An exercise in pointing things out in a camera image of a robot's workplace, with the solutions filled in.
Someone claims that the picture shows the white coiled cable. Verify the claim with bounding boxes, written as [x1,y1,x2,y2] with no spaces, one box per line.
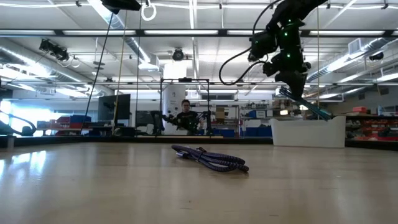
[141,1,157,22]

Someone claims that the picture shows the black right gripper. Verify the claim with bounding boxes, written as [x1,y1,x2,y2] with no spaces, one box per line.
[262,58,312,98]

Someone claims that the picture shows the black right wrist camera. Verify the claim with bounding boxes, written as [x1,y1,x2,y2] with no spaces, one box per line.
[248,30,279,62]

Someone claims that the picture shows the black curved hose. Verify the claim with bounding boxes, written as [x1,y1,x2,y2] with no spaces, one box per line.
[0,110,37,137]

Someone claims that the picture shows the black diagonal frame strut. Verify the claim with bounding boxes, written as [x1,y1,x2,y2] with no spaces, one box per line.
[80,14,115,135]

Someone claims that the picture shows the black dome ceiling camera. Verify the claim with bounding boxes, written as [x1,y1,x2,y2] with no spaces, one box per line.
[172,48,185,62]

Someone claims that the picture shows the black ceiling camera rig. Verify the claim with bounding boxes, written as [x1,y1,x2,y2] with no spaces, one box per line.
[39,39,70,62]

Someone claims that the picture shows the black metal frame stand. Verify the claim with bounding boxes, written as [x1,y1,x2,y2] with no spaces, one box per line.
[160,77,211,137]

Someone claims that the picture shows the white round pillar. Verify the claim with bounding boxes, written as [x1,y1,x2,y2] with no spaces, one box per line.
[161,62,187,135]

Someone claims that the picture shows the small dark screen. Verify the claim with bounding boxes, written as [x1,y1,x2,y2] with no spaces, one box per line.
[136,110,156,127]

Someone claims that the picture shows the black camera cable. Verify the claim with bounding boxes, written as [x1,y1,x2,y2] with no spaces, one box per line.
[218,0,280,86]

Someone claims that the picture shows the black table frame rail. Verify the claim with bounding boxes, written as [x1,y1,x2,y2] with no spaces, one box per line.
[0,135,398,152]

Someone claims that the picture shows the white plastic bin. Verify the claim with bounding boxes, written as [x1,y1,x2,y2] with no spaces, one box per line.
[269,115,346,149]

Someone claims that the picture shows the person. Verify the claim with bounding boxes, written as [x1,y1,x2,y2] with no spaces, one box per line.
[175,99,201,132]

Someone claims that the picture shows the blue and red storage bins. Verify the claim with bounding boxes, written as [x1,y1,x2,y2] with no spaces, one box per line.
[36,114,94,137]

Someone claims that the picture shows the black monitor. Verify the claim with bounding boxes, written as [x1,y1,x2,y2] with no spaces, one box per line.
[98,93,131,121]

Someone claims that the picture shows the blue storage bins row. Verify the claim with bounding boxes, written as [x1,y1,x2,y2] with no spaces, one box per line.
[213,126,273,138]

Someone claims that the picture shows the purple USB-C cable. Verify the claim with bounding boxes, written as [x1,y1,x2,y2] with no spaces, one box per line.
[170,144,250,173]

